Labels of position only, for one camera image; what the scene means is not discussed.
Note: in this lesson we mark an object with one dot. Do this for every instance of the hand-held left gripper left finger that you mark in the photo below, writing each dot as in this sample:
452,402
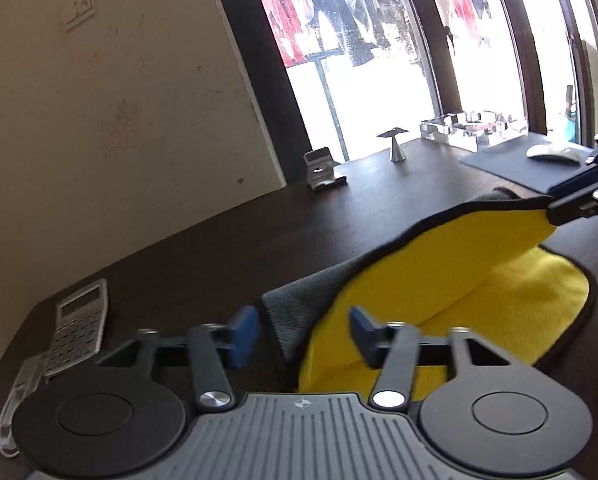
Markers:
244,335

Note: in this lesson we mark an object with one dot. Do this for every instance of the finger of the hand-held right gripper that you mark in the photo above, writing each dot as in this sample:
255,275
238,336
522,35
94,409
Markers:
574,208
579,179

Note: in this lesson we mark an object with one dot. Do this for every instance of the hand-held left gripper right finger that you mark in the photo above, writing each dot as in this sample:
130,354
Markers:
364,332

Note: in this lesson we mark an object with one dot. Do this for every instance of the yellow and grey towel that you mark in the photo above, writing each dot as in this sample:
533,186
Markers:
429,260

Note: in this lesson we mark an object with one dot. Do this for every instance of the white computer mouse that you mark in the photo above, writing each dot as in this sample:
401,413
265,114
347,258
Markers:
554,153

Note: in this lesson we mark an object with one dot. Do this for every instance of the blue-grey mouse pad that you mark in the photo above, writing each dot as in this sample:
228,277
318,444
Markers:
504,166

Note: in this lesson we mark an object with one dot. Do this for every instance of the silver phone stand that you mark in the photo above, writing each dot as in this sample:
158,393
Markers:
324,170

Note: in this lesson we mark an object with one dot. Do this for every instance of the silver calculator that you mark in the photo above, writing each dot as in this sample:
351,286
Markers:
76,325

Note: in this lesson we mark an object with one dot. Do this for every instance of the metal cone ornament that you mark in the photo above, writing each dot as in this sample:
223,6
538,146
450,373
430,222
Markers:
397,152

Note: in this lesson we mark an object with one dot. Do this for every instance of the red hanging garment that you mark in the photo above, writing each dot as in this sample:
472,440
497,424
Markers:
281,20
459,5

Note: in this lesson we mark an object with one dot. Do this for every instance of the clear plastic packet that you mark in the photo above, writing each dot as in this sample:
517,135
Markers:
21,400

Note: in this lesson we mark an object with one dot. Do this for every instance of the clothes rack stand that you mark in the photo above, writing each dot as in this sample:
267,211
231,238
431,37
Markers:
329,100

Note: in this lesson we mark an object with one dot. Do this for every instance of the grey hanging garment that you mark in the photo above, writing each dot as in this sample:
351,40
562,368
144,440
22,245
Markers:
384,5

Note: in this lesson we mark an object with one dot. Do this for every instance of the dark hanging trousers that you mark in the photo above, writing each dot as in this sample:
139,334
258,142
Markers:
336,15

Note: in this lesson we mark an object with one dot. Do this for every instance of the dark window frame post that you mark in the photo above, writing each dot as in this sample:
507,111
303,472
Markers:
429,60
521,60

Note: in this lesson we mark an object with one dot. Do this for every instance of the dark window frame pillar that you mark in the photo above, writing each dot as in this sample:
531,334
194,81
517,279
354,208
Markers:
279,110

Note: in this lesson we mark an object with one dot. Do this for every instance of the white wall switch plate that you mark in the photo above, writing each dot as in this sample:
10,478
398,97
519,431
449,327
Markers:
79,10

